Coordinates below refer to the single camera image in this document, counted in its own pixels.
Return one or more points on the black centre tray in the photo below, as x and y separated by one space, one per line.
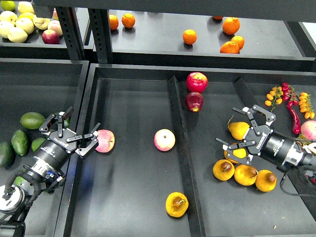
122 193

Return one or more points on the black tray divider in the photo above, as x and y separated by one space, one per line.
290 184
194 212

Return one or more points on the light green avocado top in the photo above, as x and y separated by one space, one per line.
32 120

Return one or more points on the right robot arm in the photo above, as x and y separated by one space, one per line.
308 171

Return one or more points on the red apple on shelf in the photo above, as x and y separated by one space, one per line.
50 37

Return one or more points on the small orange right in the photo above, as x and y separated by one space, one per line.
239 40

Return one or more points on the black perforated post left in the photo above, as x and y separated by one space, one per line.
71 33

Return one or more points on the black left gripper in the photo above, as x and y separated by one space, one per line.
57 148

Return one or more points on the orange cherry tomato bunch right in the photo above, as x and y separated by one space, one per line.
306 106

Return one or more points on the red chili pepper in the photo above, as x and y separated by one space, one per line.
296 124

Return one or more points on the yellow pear brown end right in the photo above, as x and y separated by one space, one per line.
265 181

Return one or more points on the yellow pear brown end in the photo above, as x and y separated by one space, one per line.
223 170
265 181

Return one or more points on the orange cherry tomato bunch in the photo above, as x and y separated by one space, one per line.
274 98
306 106

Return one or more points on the dark red apple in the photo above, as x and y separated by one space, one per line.
194 101

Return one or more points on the yellow pear with brown stem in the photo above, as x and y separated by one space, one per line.
176 204

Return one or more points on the yellow pear with long stem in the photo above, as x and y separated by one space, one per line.
237 129

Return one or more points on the orange cherry tomato bunch left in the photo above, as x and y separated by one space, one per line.
274 98

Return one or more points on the yellow pear middle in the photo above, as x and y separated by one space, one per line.
245 175

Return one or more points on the pink apple centre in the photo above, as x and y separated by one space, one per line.
164 140

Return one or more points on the bright red apple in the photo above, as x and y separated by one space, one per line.
196 82

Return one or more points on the dark green avocado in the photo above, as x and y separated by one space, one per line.
17 162

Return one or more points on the pink peach right edge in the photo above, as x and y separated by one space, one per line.
308 129

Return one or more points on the pink apple left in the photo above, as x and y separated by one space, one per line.
106 141

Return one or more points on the black upper left shelf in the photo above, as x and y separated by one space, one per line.
35 48

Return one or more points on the black tray divider right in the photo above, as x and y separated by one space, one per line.
290 184

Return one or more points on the yellow pear brown end left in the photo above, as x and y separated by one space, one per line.
223 170

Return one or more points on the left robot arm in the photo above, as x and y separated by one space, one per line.
23 187

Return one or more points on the orange front right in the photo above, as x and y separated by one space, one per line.
230 47

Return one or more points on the round yellow pear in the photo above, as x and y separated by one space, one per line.
240 153

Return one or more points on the dark avocado far left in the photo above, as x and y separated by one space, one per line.
6 154

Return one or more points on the red cherry tomato bunch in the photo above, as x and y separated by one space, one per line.
289 93

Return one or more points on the mixed cherry tomato bunch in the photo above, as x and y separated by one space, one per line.
303 141

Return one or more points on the bright green avocado bottom left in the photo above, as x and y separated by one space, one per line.
19 181

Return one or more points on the black tray divider left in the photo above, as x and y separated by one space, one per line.
194 212

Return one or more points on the large orange top right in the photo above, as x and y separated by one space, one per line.
231 25

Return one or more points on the small green avocado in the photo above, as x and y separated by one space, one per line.
37 143

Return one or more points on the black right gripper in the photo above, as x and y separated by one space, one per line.
262 141

